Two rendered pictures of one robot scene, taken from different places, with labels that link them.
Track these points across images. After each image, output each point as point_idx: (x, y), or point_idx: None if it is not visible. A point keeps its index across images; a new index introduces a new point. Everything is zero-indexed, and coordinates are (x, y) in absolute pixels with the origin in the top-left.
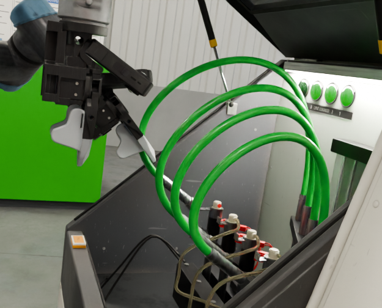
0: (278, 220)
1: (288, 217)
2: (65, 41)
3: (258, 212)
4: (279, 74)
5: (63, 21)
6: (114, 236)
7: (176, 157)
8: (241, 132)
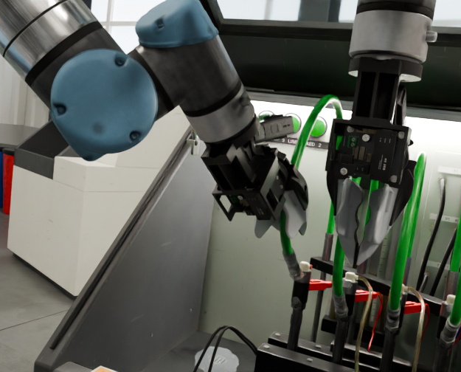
0: (244, 265)
1: (262, 260)
2: (397, 90)
3: (205, 262)
4: (338, 113)
5: (404, 60)
6: (100, 349)
7: (155, 218)
8: (199, 174)
